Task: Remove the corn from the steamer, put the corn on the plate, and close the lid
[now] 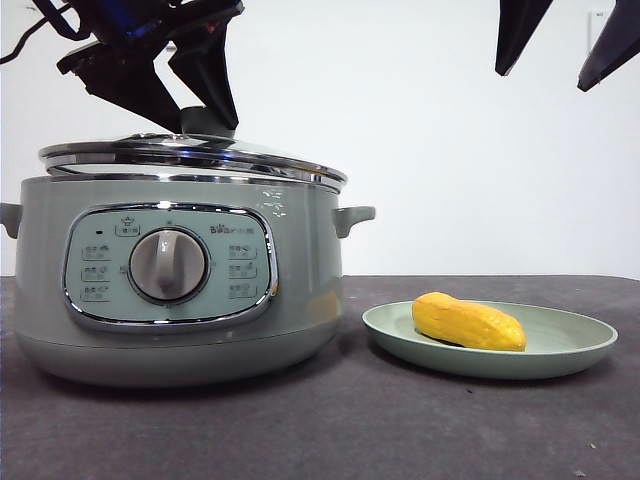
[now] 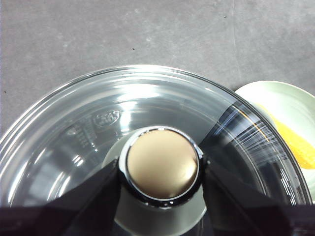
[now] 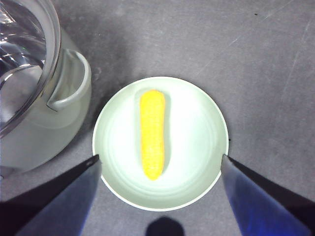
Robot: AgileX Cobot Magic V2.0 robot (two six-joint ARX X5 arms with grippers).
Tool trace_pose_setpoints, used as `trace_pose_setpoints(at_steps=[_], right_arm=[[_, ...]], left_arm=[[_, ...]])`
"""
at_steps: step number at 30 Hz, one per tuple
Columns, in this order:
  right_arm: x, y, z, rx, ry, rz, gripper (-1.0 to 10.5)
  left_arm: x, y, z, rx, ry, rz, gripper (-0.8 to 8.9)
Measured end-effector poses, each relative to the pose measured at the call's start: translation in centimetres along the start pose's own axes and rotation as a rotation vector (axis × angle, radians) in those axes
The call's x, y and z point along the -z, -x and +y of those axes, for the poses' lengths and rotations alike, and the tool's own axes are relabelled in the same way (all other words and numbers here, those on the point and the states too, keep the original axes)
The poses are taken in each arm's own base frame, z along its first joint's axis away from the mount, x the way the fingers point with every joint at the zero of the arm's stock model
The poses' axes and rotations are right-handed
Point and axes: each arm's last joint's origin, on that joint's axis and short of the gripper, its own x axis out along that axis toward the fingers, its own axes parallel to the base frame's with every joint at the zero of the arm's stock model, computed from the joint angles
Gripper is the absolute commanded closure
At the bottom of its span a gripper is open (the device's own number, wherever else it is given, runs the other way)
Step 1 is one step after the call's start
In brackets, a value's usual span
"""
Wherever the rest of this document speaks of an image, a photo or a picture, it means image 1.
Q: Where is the glass lid with green knob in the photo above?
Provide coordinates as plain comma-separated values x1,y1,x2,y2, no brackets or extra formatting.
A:
38,106,350,190

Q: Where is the yellow corn cob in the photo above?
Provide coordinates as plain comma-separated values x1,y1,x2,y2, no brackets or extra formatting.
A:
411,292,527,353

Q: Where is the pale green electric steamer pot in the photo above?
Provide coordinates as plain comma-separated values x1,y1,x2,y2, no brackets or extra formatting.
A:
0,172,376,389

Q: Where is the pale green round plate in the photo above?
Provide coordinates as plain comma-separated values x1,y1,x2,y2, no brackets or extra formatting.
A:
362,301,620,379

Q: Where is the black cable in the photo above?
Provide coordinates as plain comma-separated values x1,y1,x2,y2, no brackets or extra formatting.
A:
0,0,96,65

